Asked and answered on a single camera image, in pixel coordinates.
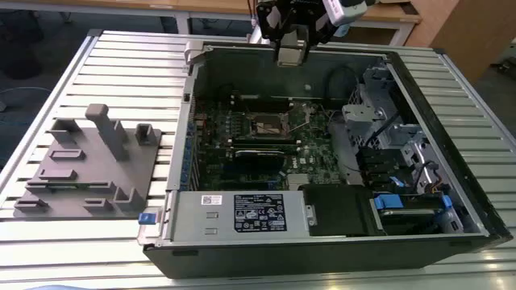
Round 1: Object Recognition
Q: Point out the silver CPU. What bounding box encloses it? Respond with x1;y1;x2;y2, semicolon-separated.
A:
275;45;309;68

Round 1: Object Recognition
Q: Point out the metal socket cover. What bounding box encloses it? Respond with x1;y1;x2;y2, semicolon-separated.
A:
283;101;314;135

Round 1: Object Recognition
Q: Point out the CPU socket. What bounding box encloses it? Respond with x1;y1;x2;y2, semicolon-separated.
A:
247;111;294;141

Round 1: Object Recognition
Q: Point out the wooden cabinet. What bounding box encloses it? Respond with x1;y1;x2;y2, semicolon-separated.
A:
406;0;516;88

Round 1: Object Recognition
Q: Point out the green motherboard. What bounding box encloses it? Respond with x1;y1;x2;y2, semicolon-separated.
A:
191;93;351;192

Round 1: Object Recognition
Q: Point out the metal drive cage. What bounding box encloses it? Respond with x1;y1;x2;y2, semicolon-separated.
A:
341;65;450;196

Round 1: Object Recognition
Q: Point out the black graphics card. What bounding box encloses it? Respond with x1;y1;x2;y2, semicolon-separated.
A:
233;148;285;173

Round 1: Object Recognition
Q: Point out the blue disk carrier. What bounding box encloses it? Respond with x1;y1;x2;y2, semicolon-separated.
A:
371;194;453;211

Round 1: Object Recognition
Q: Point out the dark office chair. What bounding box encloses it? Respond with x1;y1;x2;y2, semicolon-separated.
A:
0;11;45;81

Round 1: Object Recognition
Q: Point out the silver power supply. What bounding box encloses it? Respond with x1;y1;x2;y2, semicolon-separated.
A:
162;190;317;242

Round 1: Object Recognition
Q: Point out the grey parts rack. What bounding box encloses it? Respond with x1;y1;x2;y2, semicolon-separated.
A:
13;103;162;219

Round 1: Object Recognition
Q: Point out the blue case latch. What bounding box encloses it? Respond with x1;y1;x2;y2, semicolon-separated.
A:
137;212;158;227

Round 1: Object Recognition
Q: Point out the black PC case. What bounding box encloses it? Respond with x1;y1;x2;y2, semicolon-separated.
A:
135;40;513;280

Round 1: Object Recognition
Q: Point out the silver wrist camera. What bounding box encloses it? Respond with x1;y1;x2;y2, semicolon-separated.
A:
321;0;351;27

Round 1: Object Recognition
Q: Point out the wooden desk white frame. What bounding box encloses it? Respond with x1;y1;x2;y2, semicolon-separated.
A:
0;0;190;34
171;0;422;46

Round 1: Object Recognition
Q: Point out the black looped cable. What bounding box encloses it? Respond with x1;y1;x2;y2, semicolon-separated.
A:
327;64;359;101

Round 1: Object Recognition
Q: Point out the grey case handle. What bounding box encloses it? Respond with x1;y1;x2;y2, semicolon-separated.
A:
182;40;206;66

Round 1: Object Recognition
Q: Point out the silver metal bracket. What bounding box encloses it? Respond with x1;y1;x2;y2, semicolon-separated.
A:
341;103;386;124

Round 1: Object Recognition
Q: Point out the black plastic bracket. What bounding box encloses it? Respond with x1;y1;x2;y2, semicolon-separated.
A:
355;147;409;190

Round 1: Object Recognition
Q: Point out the black disk wire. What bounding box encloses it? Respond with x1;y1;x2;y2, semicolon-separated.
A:
413;161;449;194

